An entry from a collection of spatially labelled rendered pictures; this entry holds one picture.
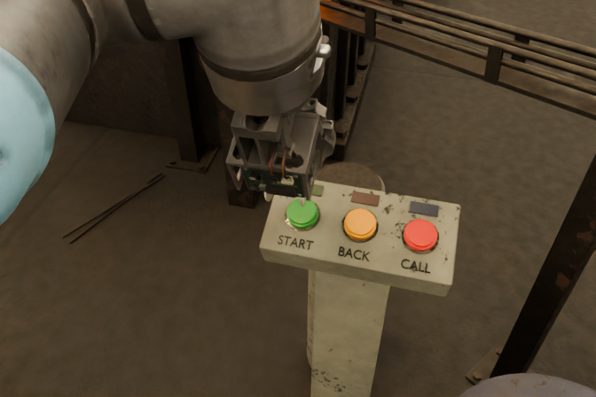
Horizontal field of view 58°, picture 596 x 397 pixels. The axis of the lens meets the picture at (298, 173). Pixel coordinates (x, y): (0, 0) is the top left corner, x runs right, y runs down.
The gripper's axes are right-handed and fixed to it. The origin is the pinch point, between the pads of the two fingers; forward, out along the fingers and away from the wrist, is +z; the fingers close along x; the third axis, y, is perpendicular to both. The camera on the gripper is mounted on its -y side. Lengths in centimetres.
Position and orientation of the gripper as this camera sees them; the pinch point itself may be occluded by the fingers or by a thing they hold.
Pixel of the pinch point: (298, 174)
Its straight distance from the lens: 60.7
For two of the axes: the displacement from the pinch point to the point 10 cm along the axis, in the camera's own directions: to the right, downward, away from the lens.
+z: 0.9, 4.8, 8.7
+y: -2.1, 8.6, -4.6
